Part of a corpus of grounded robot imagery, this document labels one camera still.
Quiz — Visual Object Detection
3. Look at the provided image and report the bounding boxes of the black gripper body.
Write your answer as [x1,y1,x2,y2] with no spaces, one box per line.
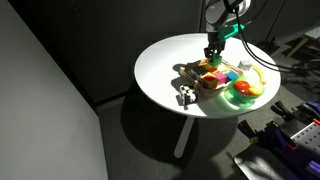
[205,30,228,51]

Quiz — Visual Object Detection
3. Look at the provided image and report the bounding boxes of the dark green cube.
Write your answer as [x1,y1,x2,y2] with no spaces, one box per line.
[208,54,223,68]

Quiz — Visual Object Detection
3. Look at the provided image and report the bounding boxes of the black white triangle cube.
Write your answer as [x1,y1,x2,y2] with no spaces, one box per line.
[191,65,208,80]

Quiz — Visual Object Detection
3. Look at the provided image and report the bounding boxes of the pink cube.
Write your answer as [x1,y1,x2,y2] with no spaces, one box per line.
[214,71,228,85]

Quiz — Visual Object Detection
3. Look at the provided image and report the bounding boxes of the blue cube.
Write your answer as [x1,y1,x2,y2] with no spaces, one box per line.
[225,71,239,83]

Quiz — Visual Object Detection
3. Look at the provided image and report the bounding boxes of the yellow cube orange circle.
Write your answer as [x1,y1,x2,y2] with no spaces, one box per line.
[199,73,219,90]

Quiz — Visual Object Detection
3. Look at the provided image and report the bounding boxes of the grey cube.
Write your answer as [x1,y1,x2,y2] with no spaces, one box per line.
[238,59,253,72]

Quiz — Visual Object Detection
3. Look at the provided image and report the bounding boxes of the black checkered soft cube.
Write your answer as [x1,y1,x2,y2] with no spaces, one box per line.
[175,84,200,110]

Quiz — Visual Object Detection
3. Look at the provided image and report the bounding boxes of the wooden slatted tray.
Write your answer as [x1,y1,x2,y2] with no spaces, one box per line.
[178,58,245,100]

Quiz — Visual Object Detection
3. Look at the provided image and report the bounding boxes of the red fruit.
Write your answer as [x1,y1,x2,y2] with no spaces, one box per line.
[233,80,251,95]

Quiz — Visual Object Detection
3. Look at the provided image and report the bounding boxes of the yellow banana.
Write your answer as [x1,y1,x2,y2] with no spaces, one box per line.
[252,65,268,85]

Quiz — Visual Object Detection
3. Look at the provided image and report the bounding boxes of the green bowl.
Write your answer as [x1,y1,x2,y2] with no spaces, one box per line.
[224,75,266,108]

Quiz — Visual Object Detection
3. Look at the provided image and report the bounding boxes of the yellow orange fruit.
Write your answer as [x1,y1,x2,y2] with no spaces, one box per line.
[248,83,265,97]

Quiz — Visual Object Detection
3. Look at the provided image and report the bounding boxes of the wooden legged furniture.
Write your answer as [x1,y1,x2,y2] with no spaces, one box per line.
[286,25,320,59]

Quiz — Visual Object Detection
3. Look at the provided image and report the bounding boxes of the white table leg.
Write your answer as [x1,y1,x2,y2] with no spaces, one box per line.
[173,115,195,159]

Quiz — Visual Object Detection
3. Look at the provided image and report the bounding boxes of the grey chair base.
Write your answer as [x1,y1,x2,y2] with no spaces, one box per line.
[286,59,320,86]

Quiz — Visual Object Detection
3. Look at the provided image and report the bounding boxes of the purple clamp orange trigger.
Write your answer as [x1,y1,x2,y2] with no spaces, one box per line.
[237,119,298,152]

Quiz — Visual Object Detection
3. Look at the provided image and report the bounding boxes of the perforated metal breadboard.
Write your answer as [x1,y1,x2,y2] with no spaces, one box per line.
[290,121,320,151]

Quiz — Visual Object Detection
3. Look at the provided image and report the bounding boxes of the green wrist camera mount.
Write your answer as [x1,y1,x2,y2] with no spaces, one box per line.
[218,23,246,40]

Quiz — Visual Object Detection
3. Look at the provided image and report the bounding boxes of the black handled clamp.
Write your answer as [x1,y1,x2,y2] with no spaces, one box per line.
[270,100,301,123]

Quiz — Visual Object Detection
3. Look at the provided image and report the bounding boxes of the grey base plate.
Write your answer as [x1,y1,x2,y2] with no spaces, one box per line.
[233,143,303,180]

